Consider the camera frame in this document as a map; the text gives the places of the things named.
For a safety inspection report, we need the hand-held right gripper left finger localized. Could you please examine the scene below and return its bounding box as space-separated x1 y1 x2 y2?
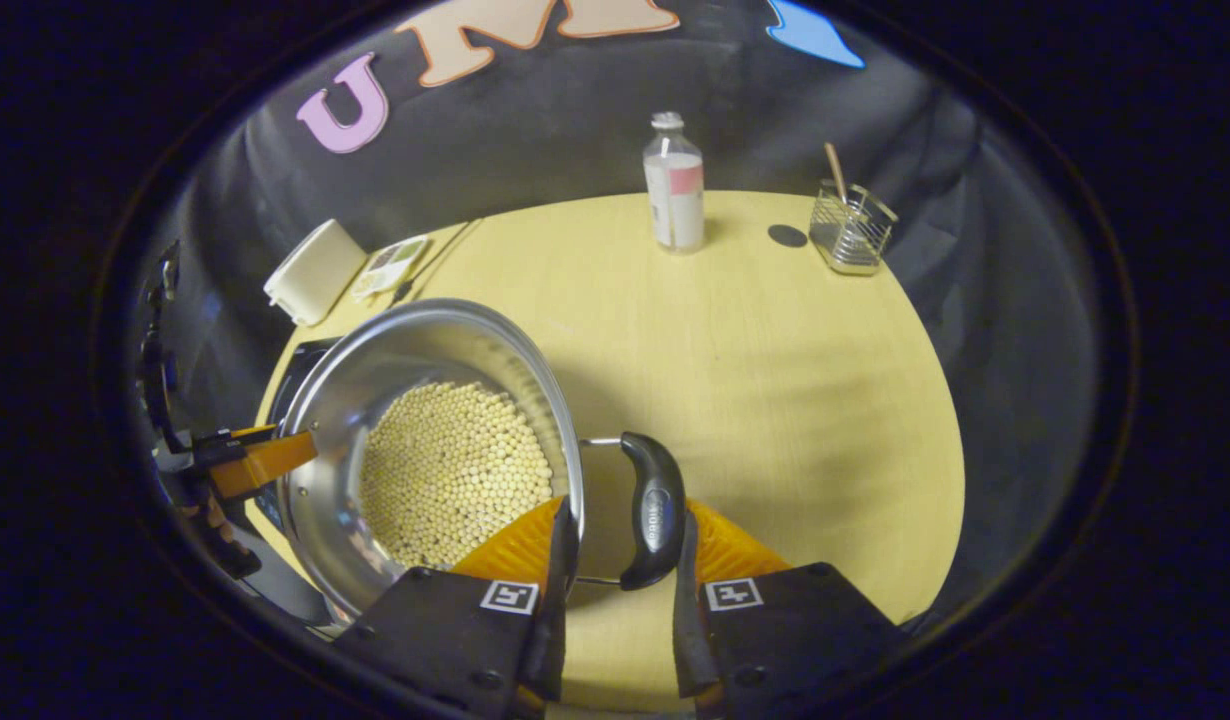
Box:
335 495 582 720

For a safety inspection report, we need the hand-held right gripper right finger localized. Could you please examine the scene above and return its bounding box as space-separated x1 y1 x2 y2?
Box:
672 505 911 719

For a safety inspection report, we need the black induction cooktop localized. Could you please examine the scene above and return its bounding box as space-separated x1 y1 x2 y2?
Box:
243 337 342 623

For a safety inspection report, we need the steel pot with black handles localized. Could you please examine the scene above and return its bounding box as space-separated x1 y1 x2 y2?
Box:
275 298 689 623

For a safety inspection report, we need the pile of yellow beans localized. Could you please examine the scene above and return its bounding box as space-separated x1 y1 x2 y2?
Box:
359 380 558 571

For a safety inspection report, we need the white boxy appliance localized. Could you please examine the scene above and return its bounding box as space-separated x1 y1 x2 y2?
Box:
263 219 369 328

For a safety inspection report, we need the small white flat device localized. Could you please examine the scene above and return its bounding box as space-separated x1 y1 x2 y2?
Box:
352 234 432 302

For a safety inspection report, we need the clear bottle with pink label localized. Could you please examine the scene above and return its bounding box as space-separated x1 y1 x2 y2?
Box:
642 111 707 256

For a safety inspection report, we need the black power cable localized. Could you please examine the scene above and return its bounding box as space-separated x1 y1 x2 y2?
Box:
393 218 488 307

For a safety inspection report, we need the wire mesh holder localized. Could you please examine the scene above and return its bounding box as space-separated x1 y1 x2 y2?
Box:
807 180 899 277

